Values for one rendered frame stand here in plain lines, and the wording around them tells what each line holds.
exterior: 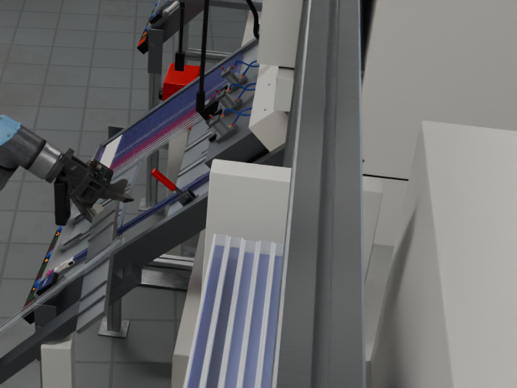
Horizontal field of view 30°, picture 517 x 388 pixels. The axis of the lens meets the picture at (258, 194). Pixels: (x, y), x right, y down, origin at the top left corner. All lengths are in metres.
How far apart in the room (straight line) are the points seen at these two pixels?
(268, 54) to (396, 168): 0.35
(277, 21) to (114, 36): 3.36
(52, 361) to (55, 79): 2.78
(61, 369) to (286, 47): 0.79
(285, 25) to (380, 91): 0.22
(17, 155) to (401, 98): 0.81
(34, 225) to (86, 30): 1.69
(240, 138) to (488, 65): 0.51
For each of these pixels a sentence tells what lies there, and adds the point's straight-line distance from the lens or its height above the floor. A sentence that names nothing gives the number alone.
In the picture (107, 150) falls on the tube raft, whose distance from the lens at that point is 2.71.
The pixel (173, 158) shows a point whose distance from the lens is 3.18.
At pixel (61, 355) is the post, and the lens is 2.00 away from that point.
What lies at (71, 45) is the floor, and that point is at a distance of 4.97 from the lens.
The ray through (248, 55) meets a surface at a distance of 2.52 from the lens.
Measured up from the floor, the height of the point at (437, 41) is 1.47.
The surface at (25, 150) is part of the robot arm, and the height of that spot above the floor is 1.09.
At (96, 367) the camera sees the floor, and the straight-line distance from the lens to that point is 3.11.
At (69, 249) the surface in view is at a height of 0.74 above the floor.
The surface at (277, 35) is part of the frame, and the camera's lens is 1.77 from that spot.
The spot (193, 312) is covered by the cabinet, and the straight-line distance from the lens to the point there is 2.37.
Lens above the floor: 2.20
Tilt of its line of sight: 34 degrees down
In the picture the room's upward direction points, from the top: 6 degrees clockwise
